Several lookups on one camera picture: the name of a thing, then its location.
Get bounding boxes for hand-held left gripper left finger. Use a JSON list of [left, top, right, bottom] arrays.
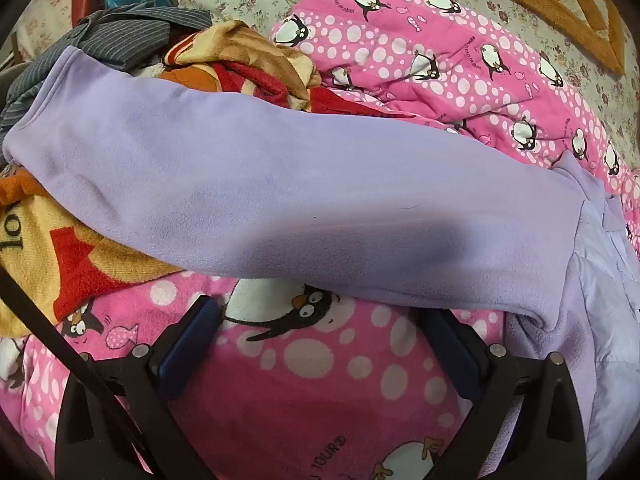
[[55, 295, 223, 480]]

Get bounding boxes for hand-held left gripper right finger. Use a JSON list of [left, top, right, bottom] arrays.
[[422, 307, 588, 480]]

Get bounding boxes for lilac fleece padded jacket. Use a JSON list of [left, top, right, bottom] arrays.
[[0, 42, 640, 480]]

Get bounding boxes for pink penguin print blanket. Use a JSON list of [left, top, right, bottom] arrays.
[[0, 0, 640, 480]]

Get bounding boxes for orange cartoon print blanket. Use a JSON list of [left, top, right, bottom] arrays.
[[0, 20, 323, 338]]

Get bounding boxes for grey striped garment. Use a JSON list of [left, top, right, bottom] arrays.
[[0, 2, 213, 131]]

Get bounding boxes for orange checkered cushion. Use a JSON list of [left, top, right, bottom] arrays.
[[450, 0, 628, 76]]

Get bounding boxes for black cable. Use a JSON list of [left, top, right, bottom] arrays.
[[0, 262, 166, 480]]

